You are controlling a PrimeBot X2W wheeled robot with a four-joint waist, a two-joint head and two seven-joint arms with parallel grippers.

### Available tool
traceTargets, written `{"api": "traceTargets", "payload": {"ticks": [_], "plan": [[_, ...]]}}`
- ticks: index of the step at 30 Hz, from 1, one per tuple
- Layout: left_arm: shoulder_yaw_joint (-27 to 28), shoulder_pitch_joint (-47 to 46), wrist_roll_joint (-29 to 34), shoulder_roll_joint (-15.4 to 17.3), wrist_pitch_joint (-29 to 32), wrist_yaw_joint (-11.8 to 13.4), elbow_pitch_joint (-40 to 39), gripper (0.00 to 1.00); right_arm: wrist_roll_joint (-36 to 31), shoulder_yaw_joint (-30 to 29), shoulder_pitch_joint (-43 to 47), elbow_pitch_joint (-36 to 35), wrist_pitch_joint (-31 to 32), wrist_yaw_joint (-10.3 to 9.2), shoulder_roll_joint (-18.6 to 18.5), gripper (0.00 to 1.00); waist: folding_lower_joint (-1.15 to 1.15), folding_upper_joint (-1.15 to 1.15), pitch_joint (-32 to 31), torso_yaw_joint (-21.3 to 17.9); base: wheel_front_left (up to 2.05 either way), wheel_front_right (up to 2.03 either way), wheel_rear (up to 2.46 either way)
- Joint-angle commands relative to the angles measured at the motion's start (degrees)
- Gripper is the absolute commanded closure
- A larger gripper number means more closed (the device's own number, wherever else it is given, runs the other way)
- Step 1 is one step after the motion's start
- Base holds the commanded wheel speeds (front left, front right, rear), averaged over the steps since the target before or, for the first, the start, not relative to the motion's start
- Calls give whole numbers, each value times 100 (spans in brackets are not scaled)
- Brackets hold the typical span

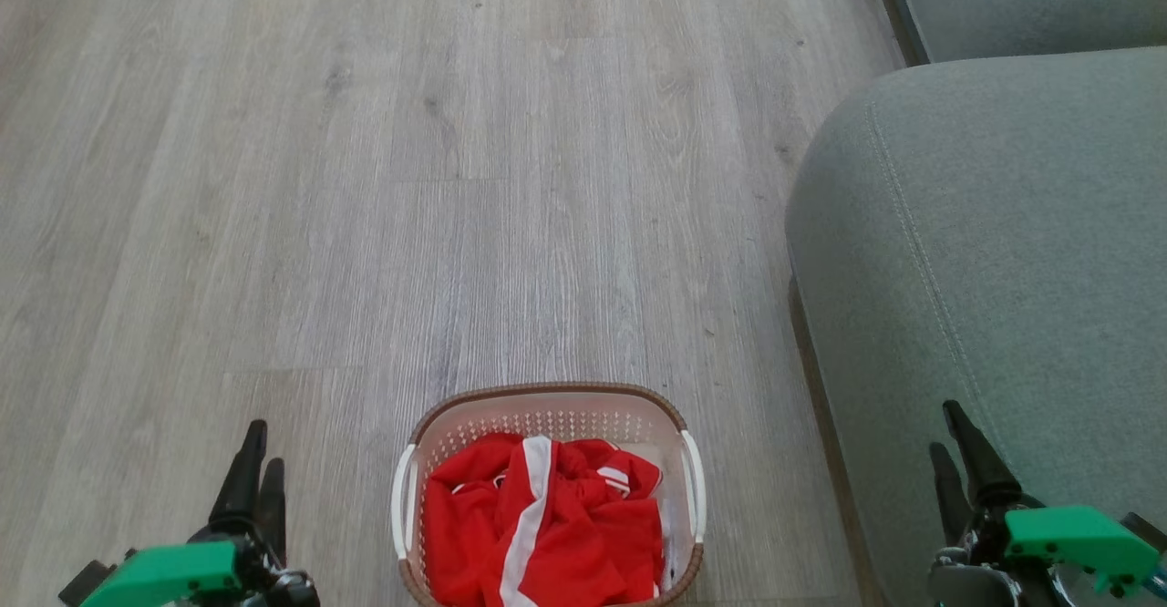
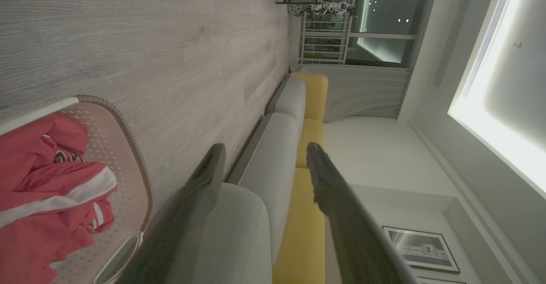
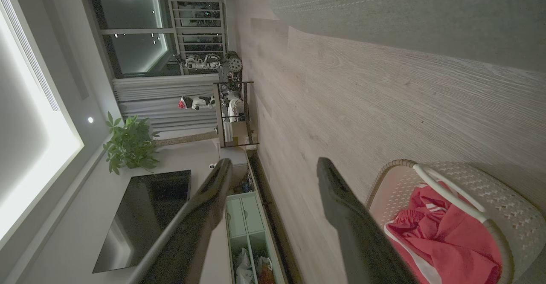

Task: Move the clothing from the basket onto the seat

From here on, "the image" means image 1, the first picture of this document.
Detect red shorts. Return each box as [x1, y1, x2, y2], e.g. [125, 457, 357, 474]
[423, 433, 559, 607]

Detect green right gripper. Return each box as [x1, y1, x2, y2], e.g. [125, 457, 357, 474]
[928, 400, 1162, 607]

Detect grey fabric sofa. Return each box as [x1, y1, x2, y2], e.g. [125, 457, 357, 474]
[785, 46, 1167, 607]

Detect brown and white laundry basket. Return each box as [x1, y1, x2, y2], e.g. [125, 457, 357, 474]
[390, 382, 707, 607]

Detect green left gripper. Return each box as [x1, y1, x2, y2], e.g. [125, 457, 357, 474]
[80, 420, 321, 607]

